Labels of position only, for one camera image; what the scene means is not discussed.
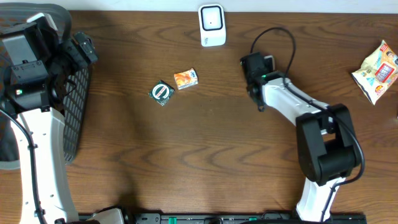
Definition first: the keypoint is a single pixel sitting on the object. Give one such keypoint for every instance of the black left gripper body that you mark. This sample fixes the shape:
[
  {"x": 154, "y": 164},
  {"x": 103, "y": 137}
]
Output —
[{"x": 84, "y": 45}]

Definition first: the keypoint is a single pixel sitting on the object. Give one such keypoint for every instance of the dark snack packet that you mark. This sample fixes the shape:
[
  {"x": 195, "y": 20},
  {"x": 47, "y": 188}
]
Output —
[{"x": 161, "y": 92}]

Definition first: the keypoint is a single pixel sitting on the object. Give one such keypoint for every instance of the orange snack packet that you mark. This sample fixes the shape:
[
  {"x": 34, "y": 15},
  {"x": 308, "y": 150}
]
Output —
[{"x": 186, "y": 79}]

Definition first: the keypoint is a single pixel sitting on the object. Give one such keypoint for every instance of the yellow snack packet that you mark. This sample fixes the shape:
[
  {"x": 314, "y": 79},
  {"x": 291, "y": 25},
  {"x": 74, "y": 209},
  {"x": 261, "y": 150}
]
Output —
[{"x": 377, "y": 72}]

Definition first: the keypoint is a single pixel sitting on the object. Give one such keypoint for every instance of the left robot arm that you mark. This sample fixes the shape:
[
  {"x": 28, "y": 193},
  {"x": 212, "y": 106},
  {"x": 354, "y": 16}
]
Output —
[{"x": 35, "y": 87}]

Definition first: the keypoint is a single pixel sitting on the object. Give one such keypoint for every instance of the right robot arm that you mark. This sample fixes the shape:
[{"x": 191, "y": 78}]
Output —
[{"x": 329, "y": 153}]

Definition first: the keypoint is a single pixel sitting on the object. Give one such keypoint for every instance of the white barcode scanner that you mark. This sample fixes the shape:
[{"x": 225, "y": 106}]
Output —
[{"x": 212, "y": 25}]

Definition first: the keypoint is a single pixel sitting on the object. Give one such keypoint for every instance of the grey plastic mesh basket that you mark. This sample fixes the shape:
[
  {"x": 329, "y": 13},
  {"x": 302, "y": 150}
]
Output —
[{"x": 15, "y": 13}]

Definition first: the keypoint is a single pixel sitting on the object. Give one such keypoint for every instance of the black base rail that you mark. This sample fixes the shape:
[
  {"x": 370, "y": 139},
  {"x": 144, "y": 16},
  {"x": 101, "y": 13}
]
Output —
[{"x": 156, "y": 218}]

